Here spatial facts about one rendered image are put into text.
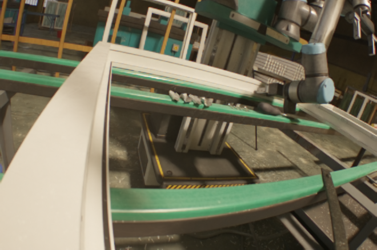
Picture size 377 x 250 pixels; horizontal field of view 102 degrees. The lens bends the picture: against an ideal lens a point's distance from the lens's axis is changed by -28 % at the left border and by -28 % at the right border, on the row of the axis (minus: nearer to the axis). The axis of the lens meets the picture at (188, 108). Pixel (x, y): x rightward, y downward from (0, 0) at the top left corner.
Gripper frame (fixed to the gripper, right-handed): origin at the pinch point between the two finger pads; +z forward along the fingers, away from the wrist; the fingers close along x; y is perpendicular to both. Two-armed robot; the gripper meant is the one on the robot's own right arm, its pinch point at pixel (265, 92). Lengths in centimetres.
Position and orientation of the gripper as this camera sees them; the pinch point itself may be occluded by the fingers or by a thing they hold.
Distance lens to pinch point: 99.6
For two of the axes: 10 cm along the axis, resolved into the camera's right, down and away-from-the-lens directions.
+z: -4.0, -0.5, 9.2
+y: 1.5, -9.9, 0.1
